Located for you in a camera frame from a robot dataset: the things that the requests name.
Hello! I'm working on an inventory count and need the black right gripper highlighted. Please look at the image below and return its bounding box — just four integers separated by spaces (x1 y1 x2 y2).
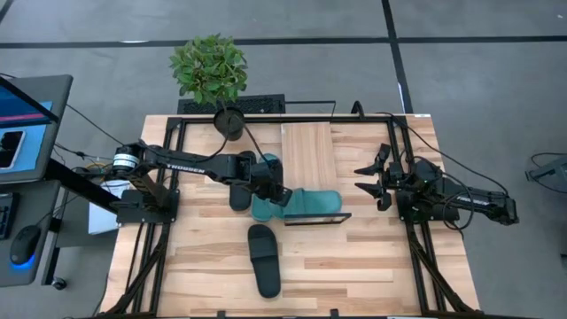
353 159 414 212

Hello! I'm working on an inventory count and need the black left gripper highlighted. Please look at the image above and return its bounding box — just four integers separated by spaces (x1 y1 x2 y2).
238 150 294 207

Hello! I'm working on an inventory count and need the black rubber slide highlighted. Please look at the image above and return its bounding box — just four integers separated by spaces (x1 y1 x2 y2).
246 223 283 300
229 150 258 213

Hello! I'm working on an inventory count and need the black keyboard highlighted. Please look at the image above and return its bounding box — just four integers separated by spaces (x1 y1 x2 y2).
176 93 287 115
0 192 19 240

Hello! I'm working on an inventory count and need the green potted plant black pot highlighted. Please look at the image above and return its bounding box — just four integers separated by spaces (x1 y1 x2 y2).
168 33 249 142

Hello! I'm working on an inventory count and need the white paper sheet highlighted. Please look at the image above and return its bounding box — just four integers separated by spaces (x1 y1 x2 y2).
87 179 130 236

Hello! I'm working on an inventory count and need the black desk support beam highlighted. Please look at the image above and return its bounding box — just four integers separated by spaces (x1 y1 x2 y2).
43 158 120 212

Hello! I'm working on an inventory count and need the grey side desk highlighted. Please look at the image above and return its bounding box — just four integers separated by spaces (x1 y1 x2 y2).
0 179 62 288

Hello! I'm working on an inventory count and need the grey-framed monitor blue screen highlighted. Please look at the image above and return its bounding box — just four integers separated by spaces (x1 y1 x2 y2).
0 74 74 185

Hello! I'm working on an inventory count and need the black computer mouse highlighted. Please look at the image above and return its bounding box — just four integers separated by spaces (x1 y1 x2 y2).
9 224 42 267

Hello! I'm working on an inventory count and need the wooden shelf with black frame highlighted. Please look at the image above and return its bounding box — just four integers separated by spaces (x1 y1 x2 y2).
281 99 353 227

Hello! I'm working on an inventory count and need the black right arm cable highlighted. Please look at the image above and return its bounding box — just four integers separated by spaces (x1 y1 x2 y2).
352 100 509 197

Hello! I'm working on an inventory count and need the grey stand with cables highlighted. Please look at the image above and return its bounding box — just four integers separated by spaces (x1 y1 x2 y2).
524 152 567 195

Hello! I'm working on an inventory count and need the tangled cable bundle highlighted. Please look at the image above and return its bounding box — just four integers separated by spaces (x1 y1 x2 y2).
70 161 121 179

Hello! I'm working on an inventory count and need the long black floor cable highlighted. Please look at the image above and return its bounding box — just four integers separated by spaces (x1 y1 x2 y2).
65 100 141 146

